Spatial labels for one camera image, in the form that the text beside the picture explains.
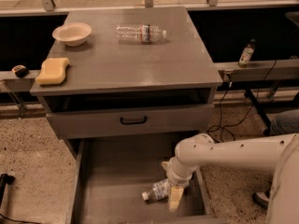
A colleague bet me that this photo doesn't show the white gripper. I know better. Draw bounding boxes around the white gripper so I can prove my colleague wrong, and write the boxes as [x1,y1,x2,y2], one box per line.
[161,157,198,212]

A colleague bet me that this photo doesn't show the blue plastic bottle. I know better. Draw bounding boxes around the blue plastic bottle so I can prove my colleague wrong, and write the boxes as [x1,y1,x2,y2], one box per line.
[142,179,170,202]

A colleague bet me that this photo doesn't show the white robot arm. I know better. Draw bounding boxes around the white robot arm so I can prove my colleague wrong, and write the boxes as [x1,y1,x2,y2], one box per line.
[162,133,299,224]

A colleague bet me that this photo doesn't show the open grey drawer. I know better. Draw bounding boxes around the open grey drawer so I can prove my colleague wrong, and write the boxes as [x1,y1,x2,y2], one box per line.
[65,133,228,224]

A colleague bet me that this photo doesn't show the closed grey drawer front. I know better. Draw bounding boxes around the closed grey drawer front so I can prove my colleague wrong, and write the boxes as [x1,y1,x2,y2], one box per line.
[46,105,214,139]

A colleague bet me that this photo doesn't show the grey drawer cabinet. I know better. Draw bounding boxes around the grey drawer cabinet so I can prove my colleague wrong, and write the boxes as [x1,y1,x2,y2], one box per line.
[31,7,221,154]

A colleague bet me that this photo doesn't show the green glass bottle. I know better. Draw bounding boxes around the green glass bottle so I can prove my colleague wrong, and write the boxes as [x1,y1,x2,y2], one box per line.
[238,39,256,67]

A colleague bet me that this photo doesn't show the clear water bottle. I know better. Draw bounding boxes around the clear water bottle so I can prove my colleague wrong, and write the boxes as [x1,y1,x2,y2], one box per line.
[116,24,167,44]

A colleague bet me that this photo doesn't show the grey sneaker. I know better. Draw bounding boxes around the grey sneaker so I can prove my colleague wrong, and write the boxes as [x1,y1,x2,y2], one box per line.
[252,190,270,209]

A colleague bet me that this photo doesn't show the black table leg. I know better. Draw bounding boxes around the black table leg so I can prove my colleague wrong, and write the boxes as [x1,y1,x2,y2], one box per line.
[244,89,271,136]

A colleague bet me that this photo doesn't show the person leg in jeans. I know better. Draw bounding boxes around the person leg in jeans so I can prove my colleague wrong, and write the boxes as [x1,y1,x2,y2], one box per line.
[270,109,299,135]

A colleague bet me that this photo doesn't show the yellow sponge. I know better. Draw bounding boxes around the yellow sponge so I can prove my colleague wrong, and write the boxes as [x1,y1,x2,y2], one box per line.
[36,58,69,85]

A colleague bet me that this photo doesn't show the white bowl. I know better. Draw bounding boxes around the white bowl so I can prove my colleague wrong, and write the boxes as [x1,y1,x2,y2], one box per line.
[52,22,92,47]

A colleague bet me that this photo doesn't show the black drawer handle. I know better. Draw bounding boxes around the black drawer handle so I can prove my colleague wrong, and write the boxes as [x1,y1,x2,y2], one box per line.
[120,116,148,125]

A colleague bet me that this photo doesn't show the black power cable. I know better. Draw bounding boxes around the black power cable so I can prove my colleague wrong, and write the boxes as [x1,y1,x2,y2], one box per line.
[206,59,278,143]

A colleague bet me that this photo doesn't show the grey side shelf rail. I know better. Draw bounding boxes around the grey side shelf rail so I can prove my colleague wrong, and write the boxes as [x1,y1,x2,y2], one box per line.
[215,59,299,82]

